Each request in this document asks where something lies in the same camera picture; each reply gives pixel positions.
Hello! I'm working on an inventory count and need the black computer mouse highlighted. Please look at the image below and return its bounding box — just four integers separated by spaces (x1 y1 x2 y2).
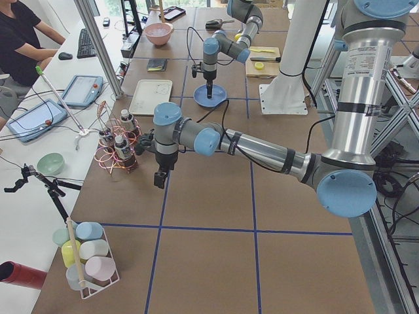
58 52 73 61

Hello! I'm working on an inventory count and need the black camera tripod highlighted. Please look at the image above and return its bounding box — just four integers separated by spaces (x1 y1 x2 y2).
4 164 82 222

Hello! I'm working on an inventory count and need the red cylinder flask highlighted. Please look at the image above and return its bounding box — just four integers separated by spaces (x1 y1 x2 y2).
1 261 47 290

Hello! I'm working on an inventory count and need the blue teach pendant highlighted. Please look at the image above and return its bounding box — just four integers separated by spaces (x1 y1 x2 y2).
6 99 67 143

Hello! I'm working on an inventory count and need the seated person black shirt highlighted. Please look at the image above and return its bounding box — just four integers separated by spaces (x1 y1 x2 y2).
0 0 67 96

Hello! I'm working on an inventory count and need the yellow plastic knife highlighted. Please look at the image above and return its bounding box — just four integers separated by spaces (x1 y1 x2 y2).
249 47 276 54

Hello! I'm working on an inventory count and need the dark drink bottle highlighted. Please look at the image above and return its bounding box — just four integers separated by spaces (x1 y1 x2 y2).
114 135 137 173
120 109 139 138
99 128 115 153

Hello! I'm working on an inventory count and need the pale green cup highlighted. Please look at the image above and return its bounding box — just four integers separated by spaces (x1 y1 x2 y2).
52 228 70 247

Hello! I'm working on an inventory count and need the lemon half slice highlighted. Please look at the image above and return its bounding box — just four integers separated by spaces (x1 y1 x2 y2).
253 61 264 71

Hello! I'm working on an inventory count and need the white cup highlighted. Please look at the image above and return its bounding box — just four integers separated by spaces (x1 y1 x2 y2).
79 239 109 260

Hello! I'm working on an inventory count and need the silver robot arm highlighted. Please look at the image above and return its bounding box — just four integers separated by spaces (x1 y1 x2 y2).
192 1 263 107
134 1 416 218

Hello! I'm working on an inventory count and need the cream bear tray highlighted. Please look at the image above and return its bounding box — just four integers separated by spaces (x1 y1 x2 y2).
128 79 172 116

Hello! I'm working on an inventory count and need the white wire cup rack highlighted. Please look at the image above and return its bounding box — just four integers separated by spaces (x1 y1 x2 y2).
61 218 120 300

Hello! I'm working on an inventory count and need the light blue cup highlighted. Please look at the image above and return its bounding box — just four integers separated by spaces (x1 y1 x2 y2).
76 222 103 241

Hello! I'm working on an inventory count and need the yellow cup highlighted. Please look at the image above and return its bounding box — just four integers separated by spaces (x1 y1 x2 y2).
61 240 75 268

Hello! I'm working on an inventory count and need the steel muddler rod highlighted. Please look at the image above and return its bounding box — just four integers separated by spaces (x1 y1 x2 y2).
250 57 282 63

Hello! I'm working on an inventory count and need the steel ice scoop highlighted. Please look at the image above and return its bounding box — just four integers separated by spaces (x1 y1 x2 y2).
205 19 234 30

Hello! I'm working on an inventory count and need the wooden cutting board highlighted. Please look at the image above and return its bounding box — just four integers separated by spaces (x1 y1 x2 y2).
246 46 281 78

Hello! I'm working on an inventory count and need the grey folded cloth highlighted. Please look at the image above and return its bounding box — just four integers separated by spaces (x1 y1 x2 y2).
147 58 168 72

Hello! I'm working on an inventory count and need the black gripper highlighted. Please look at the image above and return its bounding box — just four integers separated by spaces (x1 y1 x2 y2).
192 61 217 99
134 130 179 189

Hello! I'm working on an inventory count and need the blue plate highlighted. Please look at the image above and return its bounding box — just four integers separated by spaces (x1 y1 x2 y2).
192 84 228 109

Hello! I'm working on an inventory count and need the black keyboard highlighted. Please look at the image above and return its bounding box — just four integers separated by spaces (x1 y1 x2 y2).
77 28 96 59

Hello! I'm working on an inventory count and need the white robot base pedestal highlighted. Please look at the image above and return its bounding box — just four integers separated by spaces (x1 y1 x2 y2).
259 0 329 115

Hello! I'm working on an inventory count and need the pink bowl of ice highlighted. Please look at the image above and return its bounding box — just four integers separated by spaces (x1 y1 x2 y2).
144 23 174 46

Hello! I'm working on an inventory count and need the pale green bowl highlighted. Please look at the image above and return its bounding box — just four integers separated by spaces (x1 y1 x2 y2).
36 152 65 176

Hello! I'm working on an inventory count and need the copper wire bottle rack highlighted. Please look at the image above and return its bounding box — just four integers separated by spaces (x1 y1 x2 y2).
94 101 142 174

